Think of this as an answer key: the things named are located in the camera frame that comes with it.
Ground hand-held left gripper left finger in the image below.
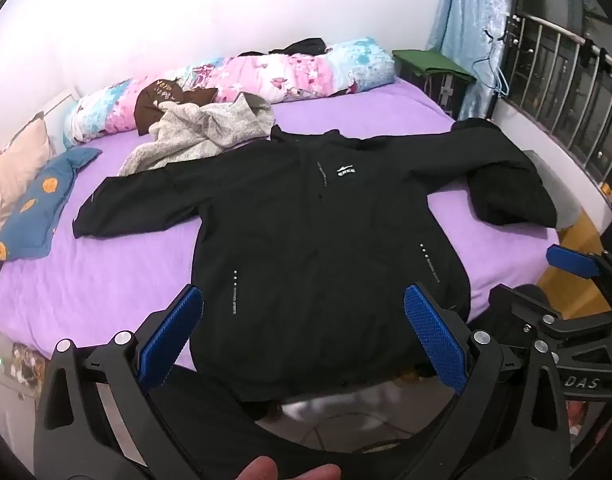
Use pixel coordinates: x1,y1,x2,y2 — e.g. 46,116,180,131
33,284,247,480

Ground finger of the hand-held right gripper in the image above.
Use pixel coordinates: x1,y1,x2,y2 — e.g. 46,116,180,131
488,284,612,348
546,244,612,311

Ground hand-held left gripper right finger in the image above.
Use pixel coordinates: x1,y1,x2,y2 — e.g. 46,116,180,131
346,282,572,480

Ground black jacket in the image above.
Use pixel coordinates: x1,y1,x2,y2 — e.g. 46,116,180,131
72,117,559,421

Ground blue clothes hangers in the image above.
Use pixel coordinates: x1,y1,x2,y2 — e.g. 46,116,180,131
473,27,509,96

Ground purple bed sheet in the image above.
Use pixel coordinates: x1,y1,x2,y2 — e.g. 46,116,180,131
0,77,561,376

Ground metal window railing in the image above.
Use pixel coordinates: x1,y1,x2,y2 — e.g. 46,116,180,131
490,0,612,206

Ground blue cloth with orange patches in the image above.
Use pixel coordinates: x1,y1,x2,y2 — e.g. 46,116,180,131
0,146,103,267

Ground dark storage box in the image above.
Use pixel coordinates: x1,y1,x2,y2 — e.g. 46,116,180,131
398,67,469,121

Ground grey fleece garment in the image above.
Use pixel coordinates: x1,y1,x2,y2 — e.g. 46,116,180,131
118,92,275,177

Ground beige pillow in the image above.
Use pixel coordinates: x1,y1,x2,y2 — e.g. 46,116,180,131
0,112,54,236

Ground brown garment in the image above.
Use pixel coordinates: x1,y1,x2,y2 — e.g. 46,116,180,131
134,77,219,136

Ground white headboard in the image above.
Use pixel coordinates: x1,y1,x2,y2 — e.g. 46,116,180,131
41,85,82,126

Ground light blue curtain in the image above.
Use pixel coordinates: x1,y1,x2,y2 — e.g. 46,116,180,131
426,0,516,121

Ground floral pink blue quilt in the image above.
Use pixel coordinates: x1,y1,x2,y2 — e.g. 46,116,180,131
63,37,397,143

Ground small black cloth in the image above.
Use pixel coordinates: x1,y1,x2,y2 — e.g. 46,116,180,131
268,37,331,56

